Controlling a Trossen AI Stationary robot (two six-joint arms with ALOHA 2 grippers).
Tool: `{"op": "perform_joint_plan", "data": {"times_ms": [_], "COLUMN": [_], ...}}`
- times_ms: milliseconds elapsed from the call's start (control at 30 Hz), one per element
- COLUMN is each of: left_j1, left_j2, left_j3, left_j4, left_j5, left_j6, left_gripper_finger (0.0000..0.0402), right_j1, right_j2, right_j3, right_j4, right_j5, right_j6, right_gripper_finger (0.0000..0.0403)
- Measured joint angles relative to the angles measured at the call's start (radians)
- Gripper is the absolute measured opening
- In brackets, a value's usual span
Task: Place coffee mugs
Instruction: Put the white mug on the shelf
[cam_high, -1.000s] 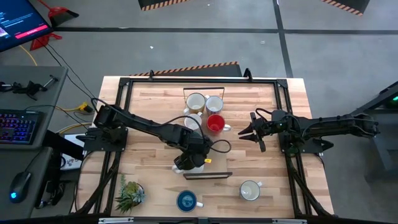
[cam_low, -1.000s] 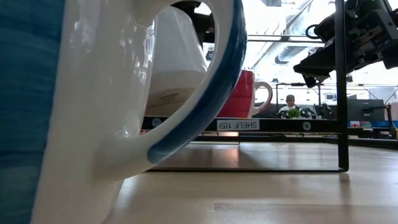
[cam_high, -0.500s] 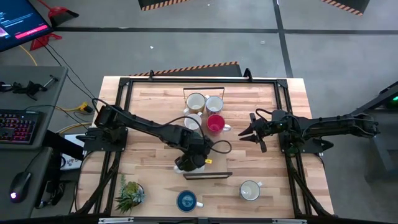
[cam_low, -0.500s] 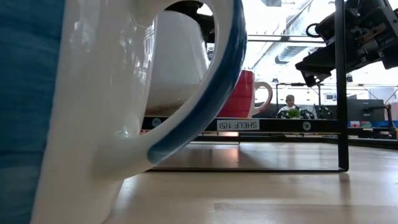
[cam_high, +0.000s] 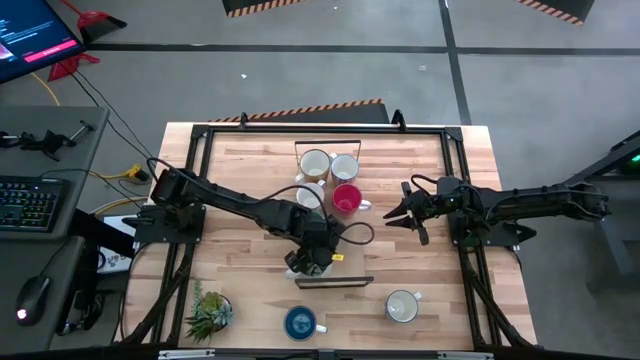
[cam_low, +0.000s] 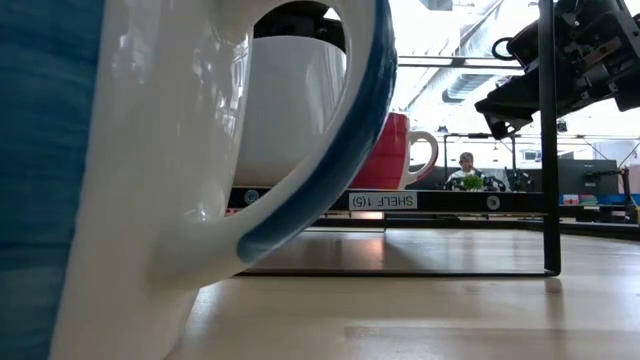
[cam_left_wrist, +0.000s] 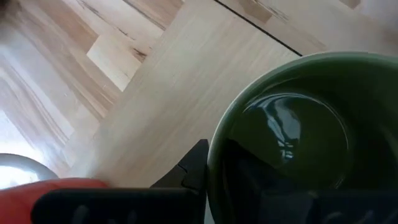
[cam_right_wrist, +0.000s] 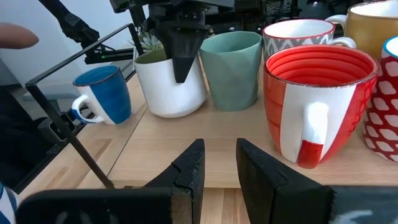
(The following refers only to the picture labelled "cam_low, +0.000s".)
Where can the blue and white mug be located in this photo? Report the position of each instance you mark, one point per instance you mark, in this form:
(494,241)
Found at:
(50,150)

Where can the black background robot arm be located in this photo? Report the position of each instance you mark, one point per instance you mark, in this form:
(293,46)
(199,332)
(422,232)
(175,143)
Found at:
(492,184)

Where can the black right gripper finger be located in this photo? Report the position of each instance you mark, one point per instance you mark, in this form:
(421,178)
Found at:
(525,97)
(527,45)

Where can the black background workstation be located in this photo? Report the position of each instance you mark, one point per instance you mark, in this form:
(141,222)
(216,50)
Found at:
(479,135)

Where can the black aluminium table frame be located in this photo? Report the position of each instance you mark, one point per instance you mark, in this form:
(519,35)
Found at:
(590,227)

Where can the ceiling light track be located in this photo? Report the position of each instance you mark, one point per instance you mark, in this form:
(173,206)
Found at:
(450,61)

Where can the small green potted plant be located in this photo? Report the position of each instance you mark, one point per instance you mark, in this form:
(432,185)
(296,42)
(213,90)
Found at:
(473,182)

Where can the silver ventilation duct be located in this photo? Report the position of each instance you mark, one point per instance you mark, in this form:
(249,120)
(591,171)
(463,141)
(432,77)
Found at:
(460,85)

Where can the blue storage bins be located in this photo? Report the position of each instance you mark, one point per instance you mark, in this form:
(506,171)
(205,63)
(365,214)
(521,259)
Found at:
(610,199)

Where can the black background monitor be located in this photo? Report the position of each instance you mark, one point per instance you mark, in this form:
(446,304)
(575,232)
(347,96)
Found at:
(585,177)

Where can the person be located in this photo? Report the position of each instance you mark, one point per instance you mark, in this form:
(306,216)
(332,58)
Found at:
(466,159)

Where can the olive green mug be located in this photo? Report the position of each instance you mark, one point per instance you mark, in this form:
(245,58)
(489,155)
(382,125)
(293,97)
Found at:
(290,115)

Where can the wooden shelf with black frame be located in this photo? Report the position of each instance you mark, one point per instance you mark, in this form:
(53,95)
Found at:
(450,201)

